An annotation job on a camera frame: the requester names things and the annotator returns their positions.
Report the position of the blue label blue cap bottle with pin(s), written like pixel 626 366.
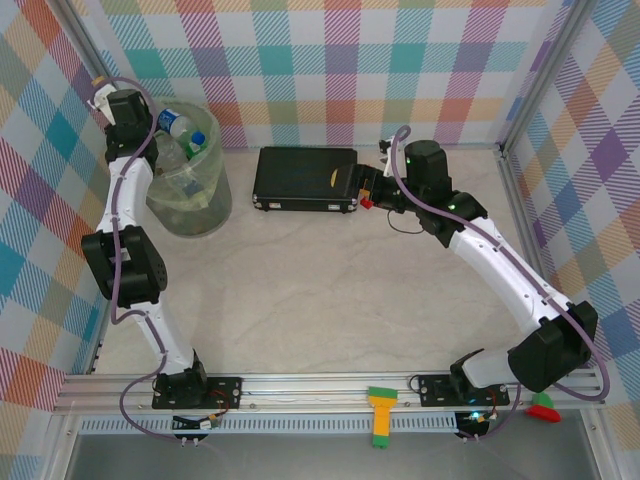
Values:
pixel 169 120

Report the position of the crushed green plastic bottle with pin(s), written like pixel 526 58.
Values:
pixel 192 149

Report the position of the clear bottle small blue label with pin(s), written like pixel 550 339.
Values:
pixel 199 137

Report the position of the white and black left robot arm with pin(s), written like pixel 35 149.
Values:
pixel 125 265

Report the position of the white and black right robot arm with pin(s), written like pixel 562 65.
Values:
pixel 510 270

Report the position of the translucent green waste bin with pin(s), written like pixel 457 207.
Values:
pixel 200 200

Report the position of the black hard case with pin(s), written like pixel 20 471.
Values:
pixel 300 175

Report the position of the yellow and green brick block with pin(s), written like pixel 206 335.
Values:
pixel 381 420

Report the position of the red and green toy brick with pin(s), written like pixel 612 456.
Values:
pixel 542 414

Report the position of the grey metal panel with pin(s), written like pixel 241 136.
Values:
pixel 300 460

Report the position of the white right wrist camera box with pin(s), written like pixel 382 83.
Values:
pixel 387 160

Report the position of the aluminium back rail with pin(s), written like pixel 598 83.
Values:
pixel 300 147

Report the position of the aluminium frame post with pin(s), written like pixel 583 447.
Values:
pixel 545 75
pixel 85 40

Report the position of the aluminium side rail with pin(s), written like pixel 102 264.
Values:
pixel 520 225

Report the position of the aluminium frame rail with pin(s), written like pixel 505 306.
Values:
pixel 325 392

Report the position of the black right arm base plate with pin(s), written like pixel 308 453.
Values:
pixel 435 390

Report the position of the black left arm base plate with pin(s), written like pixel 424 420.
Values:
pixel 225 390

